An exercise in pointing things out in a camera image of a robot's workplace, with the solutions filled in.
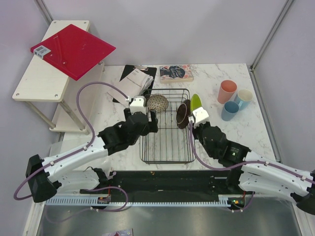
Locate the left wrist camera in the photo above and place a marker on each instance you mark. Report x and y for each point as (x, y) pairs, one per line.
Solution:
(137, 104)

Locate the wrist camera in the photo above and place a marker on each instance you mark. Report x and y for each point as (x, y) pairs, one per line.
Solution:
(137, 104)
(199, 116)

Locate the red cutting board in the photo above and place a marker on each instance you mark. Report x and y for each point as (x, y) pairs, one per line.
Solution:
(73, 51)

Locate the floral cover book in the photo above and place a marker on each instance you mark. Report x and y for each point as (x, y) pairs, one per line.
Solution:
(175, 74)

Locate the dark brown plate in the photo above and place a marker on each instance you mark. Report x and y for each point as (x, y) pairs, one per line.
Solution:
(183, 113)

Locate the pink plastic cup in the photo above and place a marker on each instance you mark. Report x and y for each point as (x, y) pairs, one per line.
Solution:
(226, 91)

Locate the patterned ceramic bowl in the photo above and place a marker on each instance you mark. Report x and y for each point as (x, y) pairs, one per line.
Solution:
(158, 103)

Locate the grey wire dish rack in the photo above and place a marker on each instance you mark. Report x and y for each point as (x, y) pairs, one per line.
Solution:
(170, 145)

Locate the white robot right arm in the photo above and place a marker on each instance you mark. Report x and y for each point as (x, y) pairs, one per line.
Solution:
(251, 172)

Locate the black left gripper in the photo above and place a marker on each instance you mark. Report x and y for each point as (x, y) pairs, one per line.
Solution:
(151, 127)

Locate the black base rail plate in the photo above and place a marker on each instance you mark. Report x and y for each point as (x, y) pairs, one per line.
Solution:
(170, 185)

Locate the white paper sheet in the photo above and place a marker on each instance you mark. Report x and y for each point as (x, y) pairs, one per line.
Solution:
(131, 86)

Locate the light blue mug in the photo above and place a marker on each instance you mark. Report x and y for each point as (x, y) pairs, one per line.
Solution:
(243, 98)

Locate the black clipboard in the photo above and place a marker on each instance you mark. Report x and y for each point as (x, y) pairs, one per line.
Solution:
(151, 71)

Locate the blue-grey cup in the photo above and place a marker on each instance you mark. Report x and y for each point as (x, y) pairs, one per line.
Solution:
(230, 109)

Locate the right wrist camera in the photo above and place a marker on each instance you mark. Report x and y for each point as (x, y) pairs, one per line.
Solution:
(199, 116)

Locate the lime green plate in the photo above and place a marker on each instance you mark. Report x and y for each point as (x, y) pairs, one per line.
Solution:
(195, 104)

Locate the white two-tier shelf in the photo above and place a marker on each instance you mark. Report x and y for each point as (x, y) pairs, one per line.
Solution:
(42, 82)

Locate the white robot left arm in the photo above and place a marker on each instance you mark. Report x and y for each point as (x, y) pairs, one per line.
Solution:
(44, 174)

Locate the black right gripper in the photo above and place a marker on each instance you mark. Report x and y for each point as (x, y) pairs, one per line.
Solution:
(200, 125)

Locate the white slotted cable duct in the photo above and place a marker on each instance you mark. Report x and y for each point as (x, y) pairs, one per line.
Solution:
(95, 201)

